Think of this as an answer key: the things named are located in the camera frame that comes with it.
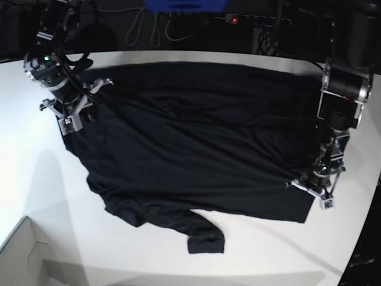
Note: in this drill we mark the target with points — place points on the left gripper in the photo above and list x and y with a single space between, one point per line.
319 178

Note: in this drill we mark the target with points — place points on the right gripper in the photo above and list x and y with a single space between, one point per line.
65 94

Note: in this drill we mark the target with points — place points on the black t-shirt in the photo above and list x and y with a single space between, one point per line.
171 139

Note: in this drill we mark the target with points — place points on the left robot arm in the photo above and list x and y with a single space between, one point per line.
342 39

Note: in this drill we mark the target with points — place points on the blue box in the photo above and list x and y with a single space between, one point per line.
185 5

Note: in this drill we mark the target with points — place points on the white cardboard box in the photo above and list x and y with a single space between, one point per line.
27 261

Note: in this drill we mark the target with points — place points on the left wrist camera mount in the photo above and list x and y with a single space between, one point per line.
324 194

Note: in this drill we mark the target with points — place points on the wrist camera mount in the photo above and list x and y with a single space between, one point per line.
324 194
70 120

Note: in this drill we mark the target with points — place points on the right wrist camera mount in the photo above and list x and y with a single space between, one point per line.
70 120

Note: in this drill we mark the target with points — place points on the white power strip red switch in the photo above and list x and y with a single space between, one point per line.
255 20

